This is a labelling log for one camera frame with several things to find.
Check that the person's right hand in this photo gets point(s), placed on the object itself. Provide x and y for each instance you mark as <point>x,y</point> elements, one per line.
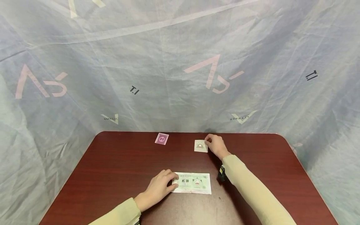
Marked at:
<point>218,147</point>

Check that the person's left hand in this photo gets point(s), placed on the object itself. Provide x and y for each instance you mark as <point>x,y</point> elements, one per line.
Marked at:
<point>156,189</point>

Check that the person's right fingers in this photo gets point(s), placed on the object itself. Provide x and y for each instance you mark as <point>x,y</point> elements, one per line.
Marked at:
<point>209,137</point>

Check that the person's left thumb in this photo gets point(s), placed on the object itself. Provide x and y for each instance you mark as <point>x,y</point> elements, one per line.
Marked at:
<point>173,187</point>

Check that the person's right thumb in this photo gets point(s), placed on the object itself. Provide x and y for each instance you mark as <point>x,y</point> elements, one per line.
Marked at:
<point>209,145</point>

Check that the person's left fingers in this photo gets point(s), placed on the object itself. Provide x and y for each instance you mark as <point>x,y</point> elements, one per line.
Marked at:
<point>165,171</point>

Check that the person's left index finger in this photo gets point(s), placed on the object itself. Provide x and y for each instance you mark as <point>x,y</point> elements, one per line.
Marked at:
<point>173,177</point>

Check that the white square card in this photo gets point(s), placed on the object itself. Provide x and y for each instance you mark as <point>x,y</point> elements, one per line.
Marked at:
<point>200,146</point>

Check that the green and white paper note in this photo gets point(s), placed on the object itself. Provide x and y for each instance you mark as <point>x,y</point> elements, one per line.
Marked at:
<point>195,183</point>

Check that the person's right forearm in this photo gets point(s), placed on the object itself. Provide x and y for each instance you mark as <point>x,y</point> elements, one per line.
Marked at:
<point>253,190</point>

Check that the person's left forearm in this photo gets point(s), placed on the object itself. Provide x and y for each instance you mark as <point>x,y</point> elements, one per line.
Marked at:
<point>119,215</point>

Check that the black wrist band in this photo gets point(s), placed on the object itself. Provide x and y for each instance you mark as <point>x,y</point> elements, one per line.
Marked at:
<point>222,173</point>

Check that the pink square card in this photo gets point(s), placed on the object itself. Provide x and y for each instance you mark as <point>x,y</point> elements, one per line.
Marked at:
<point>161,139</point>

